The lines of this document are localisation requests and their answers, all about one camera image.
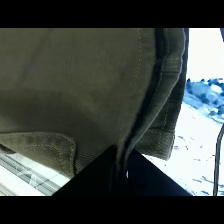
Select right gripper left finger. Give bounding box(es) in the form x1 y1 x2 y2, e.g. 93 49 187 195
52 144 120 197

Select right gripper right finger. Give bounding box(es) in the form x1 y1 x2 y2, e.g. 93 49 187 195
125 148 193 197

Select olive green trousers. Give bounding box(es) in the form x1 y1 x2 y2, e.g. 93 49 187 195
0 27 190 178

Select black cable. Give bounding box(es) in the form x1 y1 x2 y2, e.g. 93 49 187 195
212 27 224 197

